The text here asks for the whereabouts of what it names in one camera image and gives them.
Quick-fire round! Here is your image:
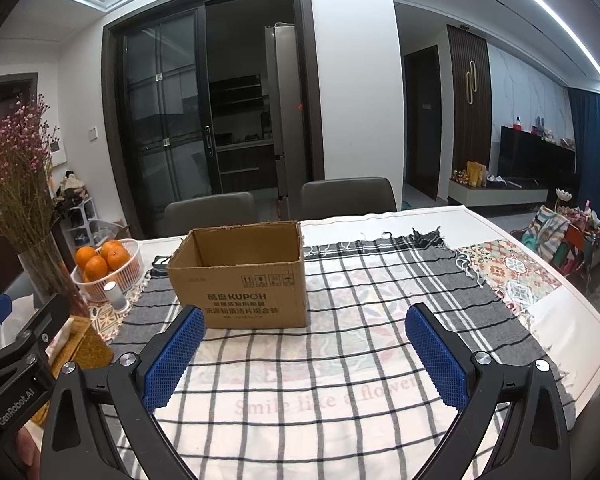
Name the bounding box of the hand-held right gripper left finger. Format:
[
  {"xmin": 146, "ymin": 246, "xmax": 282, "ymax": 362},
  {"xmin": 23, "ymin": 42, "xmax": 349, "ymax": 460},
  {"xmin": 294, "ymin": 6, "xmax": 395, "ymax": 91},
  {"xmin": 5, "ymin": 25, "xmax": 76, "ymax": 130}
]
[{"xmin": 40, "ymin": 305, "xmax": 207, "ymax": 480}]

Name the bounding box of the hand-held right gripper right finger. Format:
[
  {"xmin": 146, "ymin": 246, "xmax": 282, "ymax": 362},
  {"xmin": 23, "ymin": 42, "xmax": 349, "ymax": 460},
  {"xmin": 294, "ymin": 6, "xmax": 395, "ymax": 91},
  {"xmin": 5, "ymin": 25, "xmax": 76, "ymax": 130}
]
[{"xmin": 405, "ymin": 302, "xmax": 571, "ymax": 480}]

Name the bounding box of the brown cardboard box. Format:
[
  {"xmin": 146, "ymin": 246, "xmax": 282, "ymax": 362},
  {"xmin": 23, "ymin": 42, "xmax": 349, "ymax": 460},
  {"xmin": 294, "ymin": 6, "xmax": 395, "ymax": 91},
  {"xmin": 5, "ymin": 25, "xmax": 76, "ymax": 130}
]
[{"xmin": 166, "ymin": 221, "xmax": 308, "ymax": 331}]

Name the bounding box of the person's left hand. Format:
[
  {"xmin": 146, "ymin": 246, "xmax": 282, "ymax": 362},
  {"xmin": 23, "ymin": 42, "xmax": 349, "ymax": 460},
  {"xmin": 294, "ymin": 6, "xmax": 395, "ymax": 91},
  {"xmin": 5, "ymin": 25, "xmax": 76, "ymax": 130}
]
[{"xmin": 14, "ymin": 425, "xmax": 44, "ymax": 467}]

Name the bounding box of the glass vase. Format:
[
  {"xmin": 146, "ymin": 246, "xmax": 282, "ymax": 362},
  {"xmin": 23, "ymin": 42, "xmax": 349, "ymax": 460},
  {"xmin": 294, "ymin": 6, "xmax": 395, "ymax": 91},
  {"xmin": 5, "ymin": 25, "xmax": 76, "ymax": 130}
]
[{"xmin": 17, "ymin": 232, "xmax": 90, "ymax": 318}]

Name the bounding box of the woven tissue box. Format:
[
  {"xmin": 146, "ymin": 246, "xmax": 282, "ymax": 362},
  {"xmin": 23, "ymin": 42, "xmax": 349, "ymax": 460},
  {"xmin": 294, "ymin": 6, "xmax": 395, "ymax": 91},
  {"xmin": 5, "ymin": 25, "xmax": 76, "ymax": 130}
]
[{"xmin": 30, "ymin": 315, "xmax": 116, "ymax": 428}]

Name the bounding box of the small white cylinder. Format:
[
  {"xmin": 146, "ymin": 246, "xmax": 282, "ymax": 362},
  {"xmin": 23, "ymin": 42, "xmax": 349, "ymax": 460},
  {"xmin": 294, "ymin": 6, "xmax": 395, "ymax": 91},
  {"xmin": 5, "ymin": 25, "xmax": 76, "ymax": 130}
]
[{"xmin": 103, "ymin": 282, "xmax": 129, "ymax": 313}]

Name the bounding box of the white slatted fruit basket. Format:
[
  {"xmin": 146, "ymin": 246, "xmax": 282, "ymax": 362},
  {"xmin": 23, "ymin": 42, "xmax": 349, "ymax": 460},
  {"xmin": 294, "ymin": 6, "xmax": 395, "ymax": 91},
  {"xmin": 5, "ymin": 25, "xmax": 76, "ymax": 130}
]
[{"xmin": 70, "ymin": 238, "xmax": 145, "ymax": 303}]

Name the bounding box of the black and white checked cloth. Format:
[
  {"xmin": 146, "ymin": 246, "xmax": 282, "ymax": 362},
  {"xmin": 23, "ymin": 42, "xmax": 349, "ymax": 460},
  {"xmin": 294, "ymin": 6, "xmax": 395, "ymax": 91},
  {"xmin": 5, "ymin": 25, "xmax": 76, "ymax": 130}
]
[{"xmin": 87, "ymin": 230, "xmax": 578, "ymax": 480}]

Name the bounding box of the white shoe rack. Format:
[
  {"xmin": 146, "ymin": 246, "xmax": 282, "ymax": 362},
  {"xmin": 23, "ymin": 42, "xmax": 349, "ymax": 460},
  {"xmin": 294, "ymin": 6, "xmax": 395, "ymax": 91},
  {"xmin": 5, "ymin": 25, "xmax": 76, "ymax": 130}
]
[{"xmin": 55, "ymin": 172, "xmax": 99, "ymax": 256}]

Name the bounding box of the grey dining chair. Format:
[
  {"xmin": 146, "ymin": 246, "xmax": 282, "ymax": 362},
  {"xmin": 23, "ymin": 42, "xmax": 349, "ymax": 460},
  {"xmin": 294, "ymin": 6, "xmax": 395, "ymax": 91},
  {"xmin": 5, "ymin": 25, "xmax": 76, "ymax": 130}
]
[
  {"xmin": 163, "ymin": 191, "xmax": 260, "ymax": 238},
  {"xmin": 300, "ymin": 176, "xmax": 398, "ymax": 221}
]

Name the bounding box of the pink dried flower bouquet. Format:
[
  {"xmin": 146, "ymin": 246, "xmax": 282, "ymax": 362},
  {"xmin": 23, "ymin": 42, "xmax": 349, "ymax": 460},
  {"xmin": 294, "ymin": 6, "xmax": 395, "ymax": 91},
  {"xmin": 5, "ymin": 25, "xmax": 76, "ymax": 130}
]
[{"xmin": 0, "ymin": 100, "xmax": 62, "ymax": 253}]

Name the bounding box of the chair with striped cloth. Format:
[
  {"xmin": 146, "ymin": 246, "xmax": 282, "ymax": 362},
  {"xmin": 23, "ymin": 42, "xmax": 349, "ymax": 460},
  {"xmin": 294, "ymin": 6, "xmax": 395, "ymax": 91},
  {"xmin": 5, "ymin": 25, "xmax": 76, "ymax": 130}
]
[{"xmin": 522, "ymin": 205, "xmax": 600, "ymax": 277}]

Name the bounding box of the white television cabinet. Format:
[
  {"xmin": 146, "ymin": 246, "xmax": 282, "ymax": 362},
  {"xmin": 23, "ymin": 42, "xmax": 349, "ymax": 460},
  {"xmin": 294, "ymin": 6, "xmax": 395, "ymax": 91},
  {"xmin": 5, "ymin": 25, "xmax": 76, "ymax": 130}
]
[{"xmin": 448, "ymin": 179, "xmax": 551, "ymax": 208}]

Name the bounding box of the brown entrance door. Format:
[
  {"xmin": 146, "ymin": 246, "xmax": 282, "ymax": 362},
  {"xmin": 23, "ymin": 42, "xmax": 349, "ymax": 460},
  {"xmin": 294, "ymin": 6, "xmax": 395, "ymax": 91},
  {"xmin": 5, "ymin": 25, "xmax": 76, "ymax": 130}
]
[{"xmin": 0, "ymin": 74, "xmax": 38, "ymax": 128}]

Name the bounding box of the black television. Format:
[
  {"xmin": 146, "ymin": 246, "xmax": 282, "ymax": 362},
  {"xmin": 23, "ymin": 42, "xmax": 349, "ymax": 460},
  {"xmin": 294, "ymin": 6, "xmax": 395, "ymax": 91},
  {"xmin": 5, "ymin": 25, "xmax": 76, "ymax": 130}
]
[{"xmin": 497, "ymin": 126, "xmax": 578, "ymax": 191}]

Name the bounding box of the dark wooden door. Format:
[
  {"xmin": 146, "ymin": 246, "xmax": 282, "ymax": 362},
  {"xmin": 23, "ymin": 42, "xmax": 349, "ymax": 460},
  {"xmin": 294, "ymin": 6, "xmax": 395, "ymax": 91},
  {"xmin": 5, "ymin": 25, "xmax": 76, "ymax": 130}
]
[{"xmin": 404, "ymin": 45, "xmax": 441, "ymax": 201}]

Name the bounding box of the dark sliding glass door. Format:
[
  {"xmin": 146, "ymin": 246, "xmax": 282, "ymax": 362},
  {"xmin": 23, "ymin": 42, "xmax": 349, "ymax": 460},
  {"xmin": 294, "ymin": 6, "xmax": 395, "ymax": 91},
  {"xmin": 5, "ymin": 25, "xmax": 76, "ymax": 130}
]
[{"xmin": 102, "ymin": 0, "xmax": 326, "ymax": 241}]

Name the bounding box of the blue curtain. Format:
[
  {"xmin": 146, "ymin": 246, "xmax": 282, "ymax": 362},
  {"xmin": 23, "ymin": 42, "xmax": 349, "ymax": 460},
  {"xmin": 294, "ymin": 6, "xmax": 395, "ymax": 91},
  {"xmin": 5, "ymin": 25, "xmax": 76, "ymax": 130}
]
[{"xmin": 567, "ymin": 87, "xmax": 600, "ymax": 241}]

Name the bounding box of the silver refrigerator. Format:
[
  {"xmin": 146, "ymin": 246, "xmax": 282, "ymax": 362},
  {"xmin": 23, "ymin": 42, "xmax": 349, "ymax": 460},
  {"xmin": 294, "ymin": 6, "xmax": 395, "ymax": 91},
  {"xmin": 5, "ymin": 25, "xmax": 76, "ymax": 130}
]
[{"xmin": 264, "ymin": 22, "xmax": 306, "ymax": 211}]

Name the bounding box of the wood slat wall panel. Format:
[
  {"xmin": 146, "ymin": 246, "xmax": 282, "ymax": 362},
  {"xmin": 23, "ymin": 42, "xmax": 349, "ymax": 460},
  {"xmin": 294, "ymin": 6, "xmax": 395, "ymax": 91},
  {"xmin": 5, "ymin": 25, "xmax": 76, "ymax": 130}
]
[{"xmin": 447, "ymin": 25, "xmax": 493, "ymax": 186}]

